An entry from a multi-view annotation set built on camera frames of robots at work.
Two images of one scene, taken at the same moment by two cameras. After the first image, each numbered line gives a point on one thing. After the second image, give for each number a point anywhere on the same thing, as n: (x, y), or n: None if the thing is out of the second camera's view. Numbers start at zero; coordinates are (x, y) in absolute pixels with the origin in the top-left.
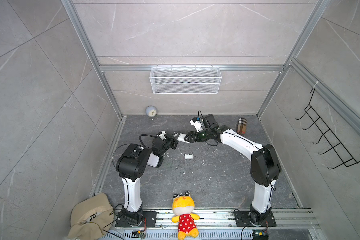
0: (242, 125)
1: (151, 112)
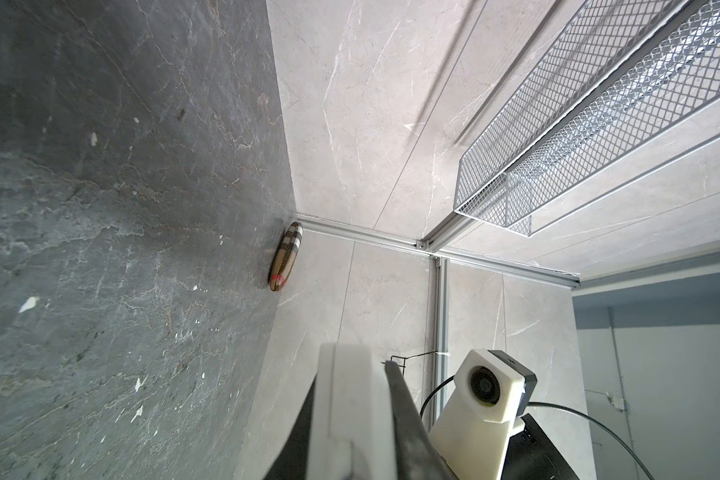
0: (286, 256)
1: None
